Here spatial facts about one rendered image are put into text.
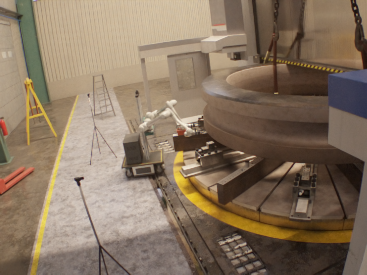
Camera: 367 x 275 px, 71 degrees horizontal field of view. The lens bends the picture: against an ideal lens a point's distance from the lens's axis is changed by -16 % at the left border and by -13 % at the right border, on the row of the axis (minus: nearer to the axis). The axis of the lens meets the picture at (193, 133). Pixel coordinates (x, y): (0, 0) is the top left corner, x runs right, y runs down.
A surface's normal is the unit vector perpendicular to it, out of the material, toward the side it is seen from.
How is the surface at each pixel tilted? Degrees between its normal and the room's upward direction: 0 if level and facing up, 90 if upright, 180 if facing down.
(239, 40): 90
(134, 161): 90
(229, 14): 90
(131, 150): 90
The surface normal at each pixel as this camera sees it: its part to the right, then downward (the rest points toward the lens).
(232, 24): 0.32, 0.29
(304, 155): -0.42, 0.36
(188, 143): -0.03, 0.34
